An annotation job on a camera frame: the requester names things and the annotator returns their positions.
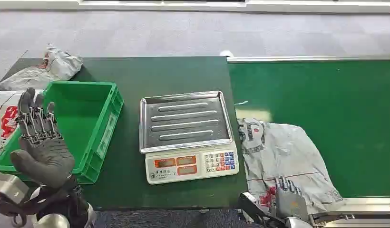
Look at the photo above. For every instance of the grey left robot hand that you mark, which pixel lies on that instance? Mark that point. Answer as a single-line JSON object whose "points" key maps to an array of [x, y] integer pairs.
{"points": [[47, 157]]}

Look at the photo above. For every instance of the green conveyor belt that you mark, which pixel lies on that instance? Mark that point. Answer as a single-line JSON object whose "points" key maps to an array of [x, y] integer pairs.
{"points": [[324, 126]]}

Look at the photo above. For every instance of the white electronic weighing scale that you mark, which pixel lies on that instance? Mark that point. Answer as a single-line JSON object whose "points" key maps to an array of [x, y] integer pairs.
{"points": [[190, 163]]}

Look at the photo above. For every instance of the white parcel bag red print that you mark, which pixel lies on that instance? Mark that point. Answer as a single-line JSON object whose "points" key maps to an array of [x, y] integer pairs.
{"points": [[4, 122]]}

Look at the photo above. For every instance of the crumpled grey parcel bag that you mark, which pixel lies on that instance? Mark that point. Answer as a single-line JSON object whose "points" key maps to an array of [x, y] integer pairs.
{"points": [[53, 67]]}

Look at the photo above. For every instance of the green plastic crate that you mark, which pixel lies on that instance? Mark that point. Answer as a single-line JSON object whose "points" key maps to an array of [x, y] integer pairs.
{"points": [[84, 126]]}

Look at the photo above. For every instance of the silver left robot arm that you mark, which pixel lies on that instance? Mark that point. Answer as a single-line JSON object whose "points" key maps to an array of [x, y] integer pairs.
{"points": [[61, 206]]}

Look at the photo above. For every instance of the white wall base rail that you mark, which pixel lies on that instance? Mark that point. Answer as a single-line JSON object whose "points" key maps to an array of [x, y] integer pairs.
{"points": [[195, 5]]}

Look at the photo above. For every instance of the small white round object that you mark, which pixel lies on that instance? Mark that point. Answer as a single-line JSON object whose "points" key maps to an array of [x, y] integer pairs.
{"points": [[226, 53]]}

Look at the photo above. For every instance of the large grey parcel bag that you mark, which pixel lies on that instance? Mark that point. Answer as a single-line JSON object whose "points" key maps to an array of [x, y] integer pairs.
{"points": [[286, 151]]}

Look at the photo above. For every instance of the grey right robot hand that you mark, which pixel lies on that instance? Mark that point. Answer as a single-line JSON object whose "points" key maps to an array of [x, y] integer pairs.
{"points": [[290, 203]]}

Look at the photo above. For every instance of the steel scale pan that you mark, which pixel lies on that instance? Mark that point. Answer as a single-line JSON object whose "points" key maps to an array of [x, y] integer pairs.
{"points": [[185, 121]]}

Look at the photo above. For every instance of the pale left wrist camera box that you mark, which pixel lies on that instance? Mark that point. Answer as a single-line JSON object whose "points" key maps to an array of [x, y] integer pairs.
{"points": [[9, 188]]}

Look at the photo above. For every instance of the small white paper scrap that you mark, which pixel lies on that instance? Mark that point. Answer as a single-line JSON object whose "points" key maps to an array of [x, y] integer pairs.
{"points": [[241, 102]]}

